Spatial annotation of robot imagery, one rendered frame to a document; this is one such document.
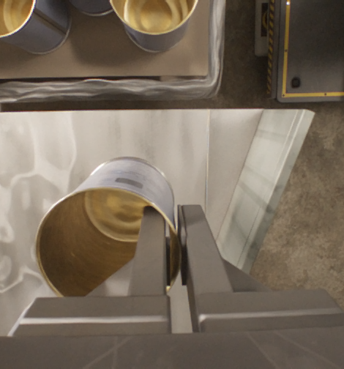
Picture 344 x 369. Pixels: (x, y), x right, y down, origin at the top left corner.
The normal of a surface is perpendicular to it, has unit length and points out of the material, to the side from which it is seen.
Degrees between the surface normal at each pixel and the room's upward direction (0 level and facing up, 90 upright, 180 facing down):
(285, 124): 90
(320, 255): 0
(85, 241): 90
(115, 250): 90
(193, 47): 2
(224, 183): 0
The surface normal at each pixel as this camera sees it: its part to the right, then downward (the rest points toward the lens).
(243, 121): 0.04, 0.27
